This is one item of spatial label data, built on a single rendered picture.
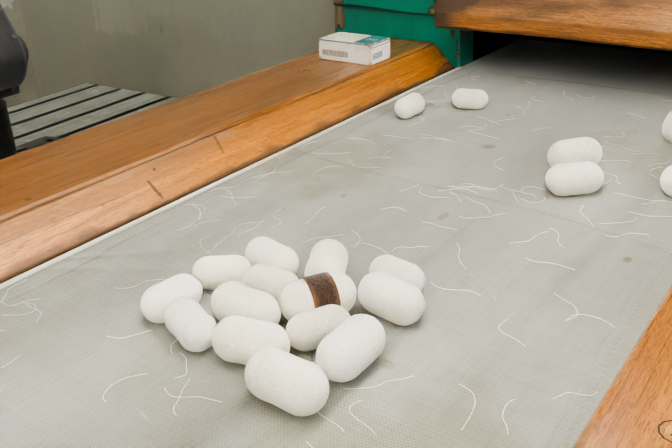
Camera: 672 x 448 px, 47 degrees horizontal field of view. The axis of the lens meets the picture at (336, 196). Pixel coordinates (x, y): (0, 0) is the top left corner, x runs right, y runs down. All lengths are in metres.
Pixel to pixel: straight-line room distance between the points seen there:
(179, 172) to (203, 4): 1.68
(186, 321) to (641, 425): 0.19
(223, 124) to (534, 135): 0.24
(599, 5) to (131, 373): 0.49
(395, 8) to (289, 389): 0.59
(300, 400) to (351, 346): 0.03
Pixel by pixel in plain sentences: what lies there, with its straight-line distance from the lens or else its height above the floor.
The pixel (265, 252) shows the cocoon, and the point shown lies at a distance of 0.40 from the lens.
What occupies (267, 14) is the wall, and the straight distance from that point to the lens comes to 2.06.
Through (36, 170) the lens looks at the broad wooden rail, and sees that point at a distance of 0.53.
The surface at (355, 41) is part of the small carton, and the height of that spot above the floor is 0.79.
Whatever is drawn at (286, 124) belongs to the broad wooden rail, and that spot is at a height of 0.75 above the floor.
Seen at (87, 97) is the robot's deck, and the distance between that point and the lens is 1.06.
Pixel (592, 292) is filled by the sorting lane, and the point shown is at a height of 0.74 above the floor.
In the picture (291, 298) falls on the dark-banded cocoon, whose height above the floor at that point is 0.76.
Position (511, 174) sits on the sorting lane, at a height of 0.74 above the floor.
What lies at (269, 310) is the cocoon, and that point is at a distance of 0.35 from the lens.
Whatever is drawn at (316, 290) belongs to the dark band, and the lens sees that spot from 0.36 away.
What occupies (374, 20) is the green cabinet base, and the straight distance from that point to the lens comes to 0.86.
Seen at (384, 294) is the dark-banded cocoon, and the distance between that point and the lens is 0.36.
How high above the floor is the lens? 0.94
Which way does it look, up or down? 24 degrees down
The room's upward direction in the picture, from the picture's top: 2 degrees counter-clockwise
